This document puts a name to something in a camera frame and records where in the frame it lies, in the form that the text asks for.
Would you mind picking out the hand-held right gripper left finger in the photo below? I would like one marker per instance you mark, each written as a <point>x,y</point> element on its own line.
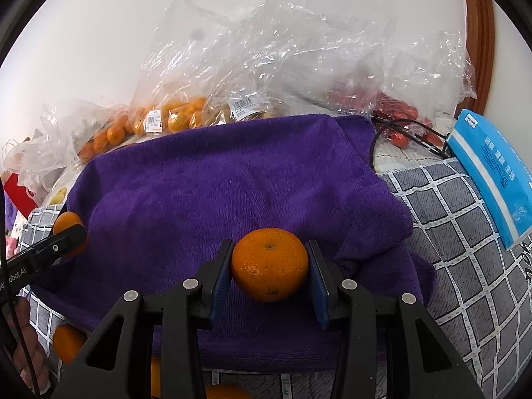
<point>222,282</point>

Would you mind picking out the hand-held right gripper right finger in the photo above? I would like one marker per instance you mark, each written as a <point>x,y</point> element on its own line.
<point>318,286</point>

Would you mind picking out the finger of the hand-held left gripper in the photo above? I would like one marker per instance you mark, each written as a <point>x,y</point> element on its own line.
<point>62,245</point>

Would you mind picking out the large orange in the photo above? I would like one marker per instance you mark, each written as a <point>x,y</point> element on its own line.
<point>270,264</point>

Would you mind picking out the person's left hand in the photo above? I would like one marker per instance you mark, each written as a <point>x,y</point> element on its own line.
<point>29,336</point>

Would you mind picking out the pink and blue cloth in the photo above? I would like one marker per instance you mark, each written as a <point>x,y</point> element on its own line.
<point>11,243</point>

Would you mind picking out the red box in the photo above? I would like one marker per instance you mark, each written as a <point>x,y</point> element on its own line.
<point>16,195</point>

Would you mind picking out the white plastic bag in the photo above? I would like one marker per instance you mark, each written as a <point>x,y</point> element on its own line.
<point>29,162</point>

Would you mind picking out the purple towel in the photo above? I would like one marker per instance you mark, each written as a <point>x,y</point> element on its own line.
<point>208,183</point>

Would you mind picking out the clear bag of oranges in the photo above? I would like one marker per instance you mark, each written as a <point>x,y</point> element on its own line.
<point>104,133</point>

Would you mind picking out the grey checked blanket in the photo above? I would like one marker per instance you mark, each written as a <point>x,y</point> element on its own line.
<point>457,257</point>

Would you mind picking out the labelled bag of small oranges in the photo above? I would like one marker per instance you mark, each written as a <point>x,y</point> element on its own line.
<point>178,112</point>

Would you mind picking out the labelled bag of longans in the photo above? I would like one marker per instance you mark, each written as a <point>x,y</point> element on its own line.
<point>245,108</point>

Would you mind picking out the blue tissue packet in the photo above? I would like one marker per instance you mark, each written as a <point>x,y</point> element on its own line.
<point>490,174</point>

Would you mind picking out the clear bag of red fruit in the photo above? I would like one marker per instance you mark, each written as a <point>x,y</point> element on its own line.
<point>415,75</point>

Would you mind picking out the large clear plastic bag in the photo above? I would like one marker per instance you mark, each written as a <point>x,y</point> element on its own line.
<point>311,50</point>

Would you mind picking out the brown wooden frame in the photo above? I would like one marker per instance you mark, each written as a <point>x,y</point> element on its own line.
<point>478,29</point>

